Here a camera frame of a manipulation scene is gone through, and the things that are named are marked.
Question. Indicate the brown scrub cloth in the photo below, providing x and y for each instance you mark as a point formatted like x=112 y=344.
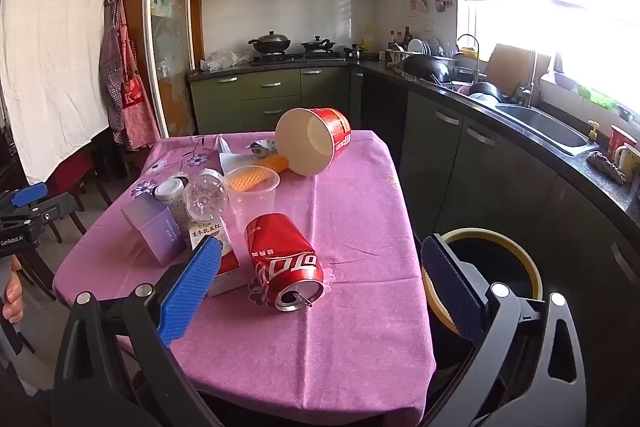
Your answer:
x=607 y=167

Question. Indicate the soap pump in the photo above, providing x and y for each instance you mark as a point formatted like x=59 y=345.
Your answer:
x=593 y=132

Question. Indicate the white hanging sheet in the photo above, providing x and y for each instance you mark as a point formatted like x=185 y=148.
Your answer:
x=55 y=57

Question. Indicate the red soda can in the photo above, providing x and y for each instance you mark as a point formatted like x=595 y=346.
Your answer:
x=275 y=257

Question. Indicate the dark base cabinet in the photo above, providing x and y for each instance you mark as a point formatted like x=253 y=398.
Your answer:
x=475 y=167

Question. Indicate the red checkered apron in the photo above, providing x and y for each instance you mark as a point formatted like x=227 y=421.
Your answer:
x=137 y=107

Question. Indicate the white milk carton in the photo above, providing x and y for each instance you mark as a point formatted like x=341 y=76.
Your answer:
x=230 y=274

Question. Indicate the red paper bucket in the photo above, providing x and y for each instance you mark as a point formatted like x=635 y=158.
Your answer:
x=335 y=132

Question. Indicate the purple cardboard box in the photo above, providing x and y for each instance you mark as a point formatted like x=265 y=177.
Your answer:
x=150 y=227

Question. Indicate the wooden cutting board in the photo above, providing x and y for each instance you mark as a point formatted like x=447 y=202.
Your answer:
x=510 y=67

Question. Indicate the sliding glass door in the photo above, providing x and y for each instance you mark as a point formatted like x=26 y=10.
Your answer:
x=170 y=32

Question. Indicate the white paper wrapper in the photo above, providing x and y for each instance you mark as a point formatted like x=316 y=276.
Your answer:
x=230 y=162

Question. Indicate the clear plastic bag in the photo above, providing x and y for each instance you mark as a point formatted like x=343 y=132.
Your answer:
x=225 y=59

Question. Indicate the red mug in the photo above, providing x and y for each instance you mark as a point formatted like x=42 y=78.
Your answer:
x=620 y=139

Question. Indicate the crumpled foil wrapper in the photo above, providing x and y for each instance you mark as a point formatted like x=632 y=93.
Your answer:
x=260 y=149

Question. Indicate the person's left hand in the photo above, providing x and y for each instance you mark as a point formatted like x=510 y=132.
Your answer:
x=12 y=294

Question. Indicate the pink floral tablecloth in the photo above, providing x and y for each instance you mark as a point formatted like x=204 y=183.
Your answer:
x=350 y=232

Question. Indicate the yellow rim trash bin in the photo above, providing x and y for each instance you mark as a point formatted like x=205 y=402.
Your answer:
x=500 y=257

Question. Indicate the small white jar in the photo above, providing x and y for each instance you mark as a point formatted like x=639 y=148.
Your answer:
x=170 y=197

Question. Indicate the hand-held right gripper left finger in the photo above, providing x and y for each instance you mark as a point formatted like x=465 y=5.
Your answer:
x=192 y=287

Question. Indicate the steel sink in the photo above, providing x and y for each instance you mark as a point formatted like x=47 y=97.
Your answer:
x=545 y=127

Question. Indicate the green base cabinet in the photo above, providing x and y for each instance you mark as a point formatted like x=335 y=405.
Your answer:
x=270 y=99

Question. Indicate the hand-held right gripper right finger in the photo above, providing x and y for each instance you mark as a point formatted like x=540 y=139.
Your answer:
x=450 y=287

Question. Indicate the yellow oil bottle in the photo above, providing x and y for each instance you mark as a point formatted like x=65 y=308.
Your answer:
x=370 y=39

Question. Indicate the green sill item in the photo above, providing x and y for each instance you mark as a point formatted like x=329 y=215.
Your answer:
x=595 y=96

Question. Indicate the red wooden chair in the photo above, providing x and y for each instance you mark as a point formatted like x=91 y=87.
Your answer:
x=75 y=172

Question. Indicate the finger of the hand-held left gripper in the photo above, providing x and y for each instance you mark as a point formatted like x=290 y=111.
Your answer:
x=29 y=195

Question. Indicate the dish rack with plates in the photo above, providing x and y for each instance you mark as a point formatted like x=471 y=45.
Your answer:
x=420 y=49

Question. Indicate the large black wok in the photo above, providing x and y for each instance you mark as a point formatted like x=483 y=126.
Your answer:
x=427 y=68

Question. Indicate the clear plastic bottle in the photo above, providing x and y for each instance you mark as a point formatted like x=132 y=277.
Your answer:
x=205 y=199

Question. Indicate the black lidded wok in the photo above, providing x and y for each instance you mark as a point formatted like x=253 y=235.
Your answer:
x=270 y=42

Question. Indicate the row of condiment bottles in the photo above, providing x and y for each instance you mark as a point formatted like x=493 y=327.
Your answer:
x=400 y=39

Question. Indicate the black lidded pan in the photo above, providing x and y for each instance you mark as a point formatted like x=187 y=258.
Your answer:
x=317 y=44

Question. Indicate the steel kitchen faucet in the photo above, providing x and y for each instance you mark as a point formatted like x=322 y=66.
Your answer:
x=531 y=77

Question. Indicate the orange foam net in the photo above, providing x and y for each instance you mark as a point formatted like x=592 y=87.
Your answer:
x=272 y=164

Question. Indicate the thin curved faucet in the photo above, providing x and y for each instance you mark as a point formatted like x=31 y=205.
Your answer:
x=475 y=44

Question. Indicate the clear plastic cup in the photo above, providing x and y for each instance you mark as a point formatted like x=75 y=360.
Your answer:
x=250 y=207

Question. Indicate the cream mug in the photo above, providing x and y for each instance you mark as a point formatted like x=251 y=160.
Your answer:
x=630 y=162

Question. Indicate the gas stove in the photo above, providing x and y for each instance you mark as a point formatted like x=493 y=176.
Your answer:
x=297 y=58

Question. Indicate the small black pot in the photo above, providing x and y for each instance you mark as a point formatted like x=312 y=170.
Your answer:
x=354 y=52

